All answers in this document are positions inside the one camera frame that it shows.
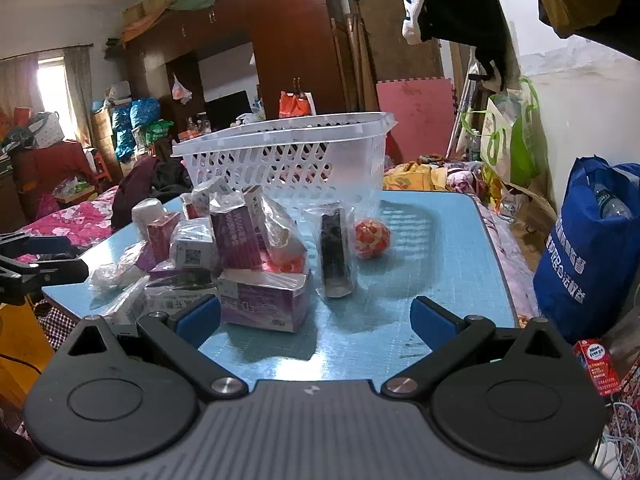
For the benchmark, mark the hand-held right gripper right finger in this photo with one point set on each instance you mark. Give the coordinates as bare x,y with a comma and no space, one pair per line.
429,320

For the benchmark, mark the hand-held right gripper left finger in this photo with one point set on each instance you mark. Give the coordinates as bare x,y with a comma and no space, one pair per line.
201,313

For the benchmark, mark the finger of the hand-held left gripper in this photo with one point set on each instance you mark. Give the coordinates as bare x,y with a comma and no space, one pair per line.
60,270
47,246

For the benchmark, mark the dark purple box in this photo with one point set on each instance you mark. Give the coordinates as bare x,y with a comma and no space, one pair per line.
235,237
182,282

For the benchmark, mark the white plastic basket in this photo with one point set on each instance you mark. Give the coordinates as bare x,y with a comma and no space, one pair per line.
280,160

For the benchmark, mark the flat dark purple box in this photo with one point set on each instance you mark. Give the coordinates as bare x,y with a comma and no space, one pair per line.
182,282

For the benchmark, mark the pink floral blanket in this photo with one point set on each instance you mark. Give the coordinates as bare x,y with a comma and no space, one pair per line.
70,217

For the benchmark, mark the crumpled clear plastic bag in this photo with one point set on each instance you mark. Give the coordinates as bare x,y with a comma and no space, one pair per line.
117,270

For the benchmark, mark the purple and white box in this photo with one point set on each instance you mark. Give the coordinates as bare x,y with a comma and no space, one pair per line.
265,300

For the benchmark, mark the white box in plastic wrap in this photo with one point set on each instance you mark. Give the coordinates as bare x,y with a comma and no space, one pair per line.
192,245

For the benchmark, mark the small white box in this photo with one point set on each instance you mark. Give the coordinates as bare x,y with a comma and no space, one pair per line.
127,310

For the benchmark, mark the maroon box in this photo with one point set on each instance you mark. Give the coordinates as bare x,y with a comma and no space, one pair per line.
162,237

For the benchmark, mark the red patterned ball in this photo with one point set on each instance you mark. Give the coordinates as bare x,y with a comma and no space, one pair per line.
372,240

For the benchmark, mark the white capped bottle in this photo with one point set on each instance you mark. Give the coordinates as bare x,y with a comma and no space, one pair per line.
147,212

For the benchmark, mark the red and white pack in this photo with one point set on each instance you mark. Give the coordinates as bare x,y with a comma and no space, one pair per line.
285,245

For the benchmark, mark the black packet in clear bag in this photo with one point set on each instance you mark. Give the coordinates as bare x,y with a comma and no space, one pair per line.
334,255

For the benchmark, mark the dark clothing pile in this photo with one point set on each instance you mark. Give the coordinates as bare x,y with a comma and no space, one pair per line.
150,185

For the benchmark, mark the grey box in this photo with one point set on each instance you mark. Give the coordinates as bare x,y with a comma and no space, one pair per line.
215,192

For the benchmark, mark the stack of blue bags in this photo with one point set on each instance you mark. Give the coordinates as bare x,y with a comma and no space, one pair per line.
132,125

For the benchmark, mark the window curtain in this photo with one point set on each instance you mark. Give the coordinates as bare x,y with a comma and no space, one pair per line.
75,90

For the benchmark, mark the blue tote bag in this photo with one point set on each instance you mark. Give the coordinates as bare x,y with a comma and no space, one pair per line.
580,270

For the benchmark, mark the small red carton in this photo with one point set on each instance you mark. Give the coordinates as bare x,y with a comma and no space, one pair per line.
597,367

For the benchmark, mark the green and white shopping bag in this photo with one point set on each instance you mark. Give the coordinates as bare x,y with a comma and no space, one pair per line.
505,135

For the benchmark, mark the pink foam mat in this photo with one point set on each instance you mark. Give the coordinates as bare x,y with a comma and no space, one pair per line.
415,120

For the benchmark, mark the hanging clear plastic bag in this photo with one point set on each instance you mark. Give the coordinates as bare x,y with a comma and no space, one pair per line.
181,91

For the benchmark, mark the black television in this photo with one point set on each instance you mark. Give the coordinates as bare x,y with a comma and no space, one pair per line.
227,109

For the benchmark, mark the plastic water bottle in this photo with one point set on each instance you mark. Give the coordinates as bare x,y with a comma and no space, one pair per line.
612,202

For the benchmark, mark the orange and white bag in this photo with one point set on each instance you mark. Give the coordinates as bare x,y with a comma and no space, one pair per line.
296,104

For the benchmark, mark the dark red wooden wardrobe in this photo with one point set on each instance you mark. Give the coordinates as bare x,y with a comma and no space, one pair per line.
292,30

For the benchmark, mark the black hanging garment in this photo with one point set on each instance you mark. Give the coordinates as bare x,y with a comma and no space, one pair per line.
465,15

